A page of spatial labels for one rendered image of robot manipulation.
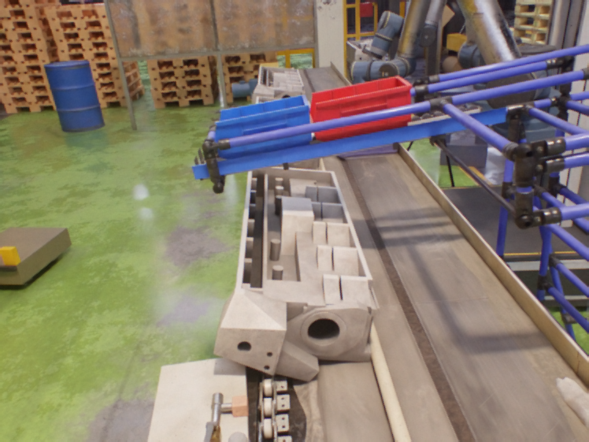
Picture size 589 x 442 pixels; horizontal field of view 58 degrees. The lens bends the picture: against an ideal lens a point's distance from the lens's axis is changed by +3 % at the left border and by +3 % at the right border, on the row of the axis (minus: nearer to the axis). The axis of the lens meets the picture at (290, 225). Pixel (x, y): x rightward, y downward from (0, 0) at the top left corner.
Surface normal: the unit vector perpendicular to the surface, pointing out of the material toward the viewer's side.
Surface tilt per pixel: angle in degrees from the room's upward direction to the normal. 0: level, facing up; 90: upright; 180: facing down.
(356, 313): 90
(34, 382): 0
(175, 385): 0
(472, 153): 90
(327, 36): 90
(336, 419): 0
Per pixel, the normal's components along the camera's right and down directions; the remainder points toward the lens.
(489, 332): -0.07, -0.90
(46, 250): 0.98, 0.00
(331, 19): 0.04, 0.42
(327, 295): 0.11, -0.71
